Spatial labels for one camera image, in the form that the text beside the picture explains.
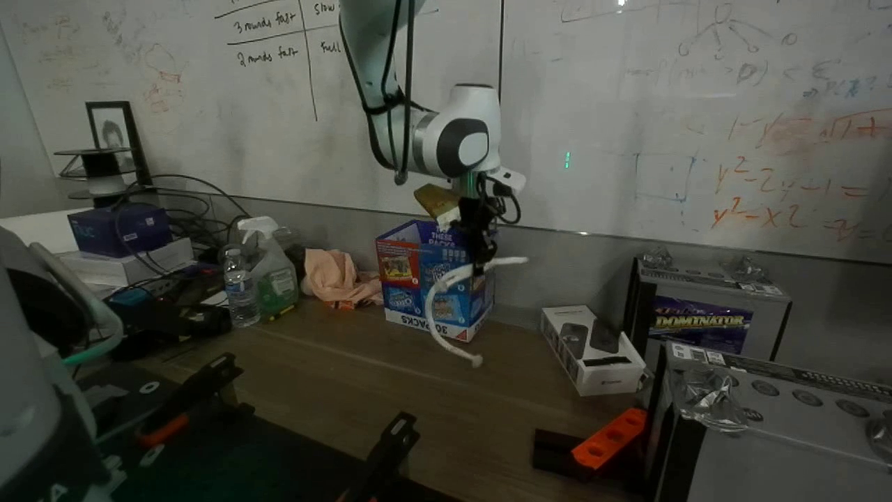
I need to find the clear spray bottle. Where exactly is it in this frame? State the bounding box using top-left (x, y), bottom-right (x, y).
top-left (221, 215), bottom-right (300, 327)

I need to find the white small open box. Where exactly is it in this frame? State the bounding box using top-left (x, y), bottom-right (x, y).
top-left (539, 308), bottom-right (647, 396)

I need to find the orange and black tool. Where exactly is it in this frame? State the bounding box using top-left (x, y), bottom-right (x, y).
top-left (532, 408), bottom-right (647, 477)

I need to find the grey battery near front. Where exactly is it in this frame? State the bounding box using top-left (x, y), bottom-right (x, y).
top-left (644, 344), bottom-right (892, 502)

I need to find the thick white rope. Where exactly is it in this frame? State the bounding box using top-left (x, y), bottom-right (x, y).
top-left (424, 255), bottom-right (531, 372)

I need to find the blue cardboard box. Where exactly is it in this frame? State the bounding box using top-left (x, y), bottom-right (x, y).
top-left (376, 220), bottom-right (493, 344)

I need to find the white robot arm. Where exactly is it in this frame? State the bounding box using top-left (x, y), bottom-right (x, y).
top-left (0, 0), bottom-right (504, 499)

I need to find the dark blue box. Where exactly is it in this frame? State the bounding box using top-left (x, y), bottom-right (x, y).
top-left (68, 205), bottom-right (173, 256)

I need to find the pink cloth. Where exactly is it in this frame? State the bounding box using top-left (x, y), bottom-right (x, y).
top-left (302, 249), bottom-right (383, 309)

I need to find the black picture frame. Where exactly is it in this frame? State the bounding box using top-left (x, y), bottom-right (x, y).
top-left (86, 102), bottom-right (152, 184)

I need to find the grey battery by wall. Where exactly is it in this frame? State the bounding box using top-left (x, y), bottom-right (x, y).
top-left (623, 255), bottom-right (793, 365)

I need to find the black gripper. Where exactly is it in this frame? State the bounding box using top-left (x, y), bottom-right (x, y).
top-left (461, 198), bottom-right (497, 277)

